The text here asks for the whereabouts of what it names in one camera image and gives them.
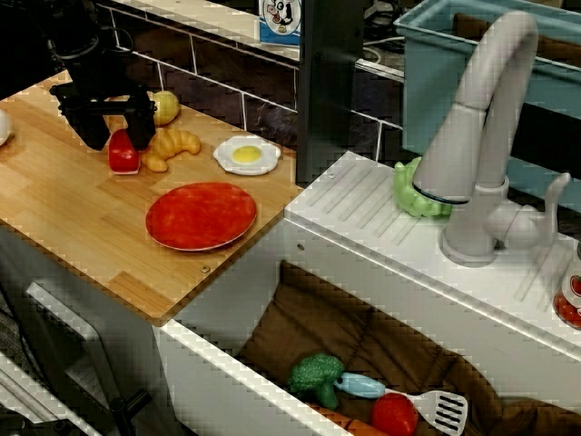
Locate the white toy egg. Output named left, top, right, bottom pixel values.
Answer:
left=0, top=108, right=14, bottom=146

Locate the blue handled white spatula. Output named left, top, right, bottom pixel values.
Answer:
left=333, top=372, right=470, bottom=432

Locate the narrow black upright post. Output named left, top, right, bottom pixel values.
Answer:
left=296, top=0, right=365, bottom=188

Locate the yellow toy potato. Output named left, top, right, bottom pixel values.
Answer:
left=148, top=89, right=182, bottom=127

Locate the blue and white milk carton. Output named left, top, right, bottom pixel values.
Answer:
left=258, top=0, right=303, bottom=47

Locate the green toy lettuce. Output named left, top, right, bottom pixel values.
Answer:
left=392, top=157, right=455, bottom=221

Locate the cream shelf board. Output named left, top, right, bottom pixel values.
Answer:
left=97, top=0, right=301, bottom=70

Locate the blue plastic bin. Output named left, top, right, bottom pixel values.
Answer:
left=392, top=0, right=581, bottom=211

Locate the red toy tomato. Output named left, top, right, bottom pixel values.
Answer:
left=370, top=392, right=419, bottom=436

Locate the grey toy faucet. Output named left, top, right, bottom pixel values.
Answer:
left=410, top=9, right=573, bottom=268

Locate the green toy broccoli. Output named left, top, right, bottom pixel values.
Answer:
left=287, top=352, right=347, bottom=411

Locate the orange toy croissant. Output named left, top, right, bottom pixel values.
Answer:
left=141, top=128, right=202, bottom=173

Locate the brown quilted cloth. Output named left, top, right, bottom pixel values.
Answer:
left=238, top=261, right=581, bottom=436

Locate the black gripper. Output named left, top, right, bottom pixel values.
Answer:
left=48, top=58, right=158, bottom=153

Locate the red plate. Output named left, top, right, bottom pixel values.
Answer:
left=144, top=181, right=259, bottom=253

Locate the white toy kitchen cabinet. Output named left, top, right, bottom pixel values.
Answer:
left=153, top=149, right=581, bottom=436

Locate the white cable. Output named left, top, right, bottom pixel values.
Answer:
left=361, top=35, right=406, bottom=63

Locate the orange toy carrot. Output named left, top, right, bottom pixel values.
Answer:
left=302, top=401, right=387, bottom=436

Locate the toy fried egg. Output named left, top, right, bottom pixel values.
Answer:
left=212, top=134, right=283, bottom=177

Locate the tomato print can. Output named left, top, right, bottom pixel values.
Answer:
left=552, top=239, right=581, bottom=331

